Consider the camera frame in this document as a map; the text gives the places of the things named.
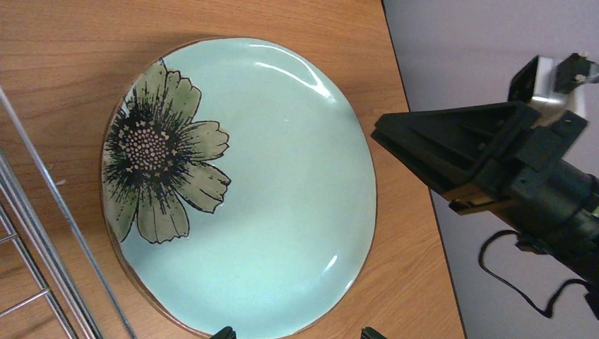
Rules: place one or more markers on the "light green round plate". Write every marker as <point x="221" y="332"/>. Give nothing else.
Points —
<point x="238" y="188"/>

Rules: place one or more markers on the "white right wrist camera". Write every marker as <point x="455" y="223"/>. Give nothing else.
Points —
<point x="554" y="86"/>

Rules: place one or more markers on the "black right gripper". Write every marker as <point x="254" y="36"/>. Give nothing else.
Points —
<point x="484" y="158"/>

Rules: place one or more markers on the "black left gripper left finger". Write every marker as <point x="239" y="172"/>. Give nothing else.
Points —
<point x="225" y="333"/>

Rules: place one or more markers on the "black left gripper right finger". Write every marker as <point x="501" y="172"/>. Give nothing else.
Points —
<point x="371" y="333"/>

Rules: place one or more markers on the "wire metal dish rack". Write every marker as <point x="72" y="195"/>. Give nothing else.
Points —
<point x="35" y="230"/>

